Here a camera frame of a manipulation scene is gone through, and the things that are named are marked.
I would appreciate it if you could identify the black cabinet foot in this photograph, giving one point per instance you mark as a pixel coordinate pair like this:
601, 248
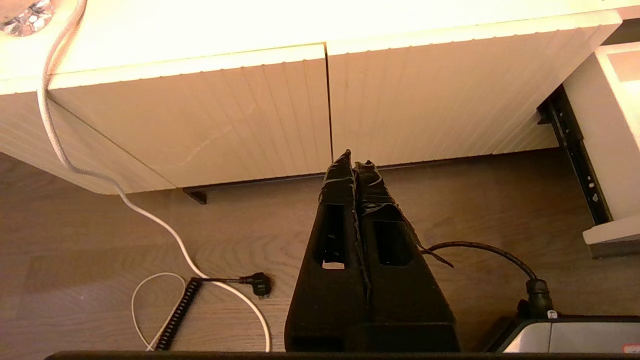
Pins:
196, 195

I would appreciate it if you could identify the white ribbed cabinet door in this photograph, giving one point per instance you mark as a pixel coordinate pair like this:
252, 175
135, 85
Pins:
425, 100
200, 125

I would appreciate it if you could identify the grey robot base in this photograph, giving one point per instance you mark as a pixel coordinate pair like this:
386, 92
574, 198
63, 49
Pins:
575, 337

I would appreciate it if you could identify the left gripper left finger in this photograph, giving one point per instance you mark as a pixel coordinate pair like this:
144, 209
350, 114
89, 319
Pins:
330, 300

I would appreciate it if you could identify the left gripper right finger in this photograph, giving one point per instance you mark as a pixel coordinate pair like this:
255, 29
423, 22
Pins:
405, 300

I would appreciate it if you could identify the white tv cabinet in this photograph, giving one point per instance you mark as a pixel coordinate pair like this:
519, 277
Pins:
200, 30

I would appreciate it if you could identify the white ribbed cabinet drawer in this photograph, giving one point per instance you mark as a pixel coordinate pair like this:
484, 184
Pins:
615, 150

